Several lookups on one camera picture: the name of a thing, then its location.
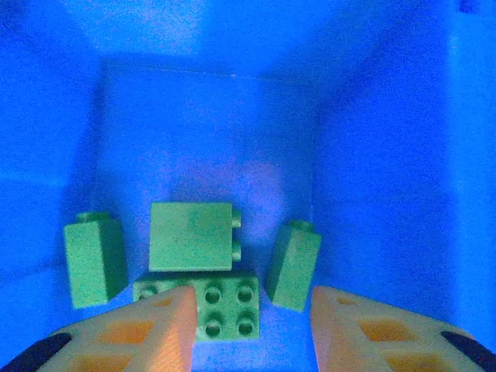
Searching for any green square lego brick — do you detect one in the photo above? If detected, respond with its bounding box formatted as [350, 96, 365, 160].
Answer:
[266, 219, 323, 313]
[149, 201, 243, 274]
[64, 212, 129, 310]

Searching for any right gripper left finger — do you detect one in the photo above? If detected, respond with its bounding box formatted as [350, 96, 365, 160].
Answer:
[0, 284, 198, 372]

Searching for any blue three-compartment bin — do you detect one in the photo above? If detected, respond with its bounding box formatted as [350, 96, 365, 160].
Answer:
[0, 0, 496, 372]

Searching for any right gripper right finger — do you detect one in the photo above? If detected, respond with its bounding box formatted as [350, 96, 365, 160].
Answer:
[312, 285, 496, 372]

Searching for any green eight-stud lego brick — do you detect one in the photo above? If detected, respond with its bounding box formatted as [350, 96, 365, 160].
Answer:
[133, 270, 260, 342]

